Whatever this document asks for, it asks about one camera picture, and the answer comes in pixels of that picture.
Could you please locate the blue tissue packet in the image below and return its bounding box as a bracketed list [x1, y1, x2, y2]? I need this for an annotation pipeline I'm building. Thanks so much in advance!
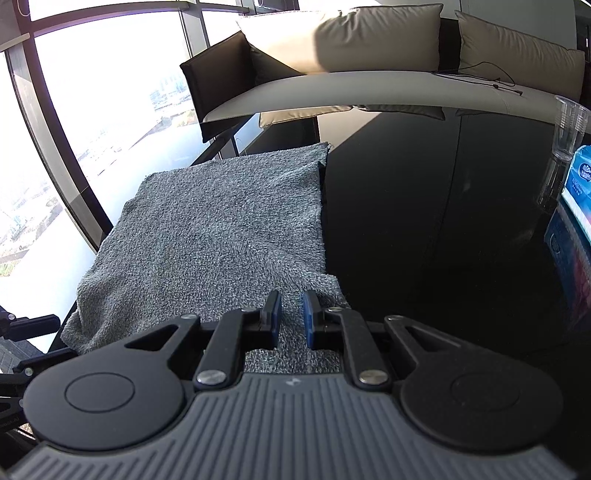
[560, 144, 591, 223]

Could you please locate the grey towel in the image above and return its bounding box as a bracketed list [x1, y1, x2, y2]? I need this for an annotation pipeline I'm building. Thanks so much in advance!
[60, 141, 352, 376]

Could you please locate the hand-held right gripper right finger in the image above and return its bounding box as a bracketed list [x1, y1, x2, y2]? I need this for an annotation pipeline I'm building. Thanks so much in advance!
[302, 290, 468, 391]

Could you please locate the dark window frame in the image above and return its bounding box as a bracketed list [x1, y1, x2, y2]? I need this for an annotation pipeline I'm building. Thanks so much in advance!
[0, 0, 245, 260]

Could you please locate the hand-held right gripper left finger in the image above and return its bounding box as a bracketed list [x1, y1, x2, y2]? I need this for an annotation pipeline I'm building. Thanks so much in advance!
[124, 290, 283, 389]

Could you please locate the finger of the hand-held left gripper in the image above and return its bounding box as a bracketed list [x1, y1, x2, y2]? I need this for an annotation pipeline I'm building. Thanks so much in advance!
[13, 348, 78, 376]
[0, 310, 62, 341]

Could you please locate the dark brown sofa cushion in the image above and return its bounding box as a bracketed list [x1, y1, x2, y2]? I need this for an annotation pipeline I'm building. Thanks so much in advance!
[180, 30, 265, 124]

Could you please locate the beige sofa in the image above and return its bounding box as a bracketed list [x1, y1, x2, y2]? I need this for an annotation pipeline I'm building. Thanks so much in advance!
[180, 0, 591, 158]

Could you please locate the clear plastic cup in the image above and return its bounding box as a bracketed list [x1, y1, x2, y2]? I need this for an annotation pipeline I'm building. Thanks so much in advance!
[551, 95, 591, 163]

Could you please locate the wide beige sofa cushion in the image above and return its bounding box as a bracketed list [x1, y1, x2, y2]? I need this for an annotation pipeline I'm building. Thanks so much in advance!
[235, 4, 445, 75]

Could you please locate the black cable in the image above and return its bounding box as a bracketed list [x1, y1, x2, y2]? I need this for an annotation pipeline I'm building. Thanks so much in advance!
[431, 61, 525, 96]

